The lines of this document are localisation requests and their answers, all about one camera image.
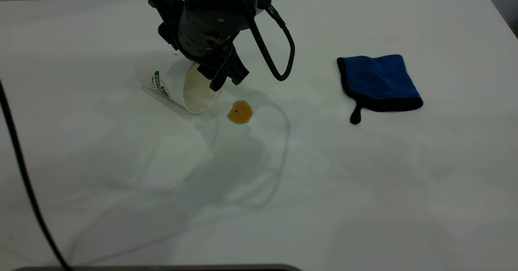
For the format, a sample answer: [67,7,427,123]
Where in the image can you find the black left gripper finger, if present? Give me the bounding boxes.
[197,59,229,92]
[225,47,250,86]

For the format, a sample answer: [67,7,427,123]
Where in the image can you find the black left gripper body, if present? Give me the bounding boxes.
[177,0,259,67]

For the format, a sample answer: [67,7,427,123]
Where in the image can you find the white paper coffee cup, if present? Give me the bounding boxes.
[136,52,221,114]

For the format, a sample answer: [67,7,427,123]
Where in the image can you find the blue cloth with black trim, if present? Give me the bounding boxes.
[337,54,424,125]

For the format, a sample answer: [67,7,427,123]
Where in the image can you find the brown coffee spill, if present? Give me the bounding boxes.
[227,100,253,125]

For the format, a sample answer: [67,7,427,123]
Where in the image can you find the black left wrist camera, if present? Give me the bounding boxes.
[148,0,185,52]

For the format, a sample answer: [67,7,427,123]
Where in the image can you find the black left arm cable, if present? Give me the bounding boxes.
[248,4,295,81]

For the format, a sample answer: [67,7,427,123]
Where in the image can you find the long black cable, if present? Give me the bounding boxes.
[0,79,72,271]

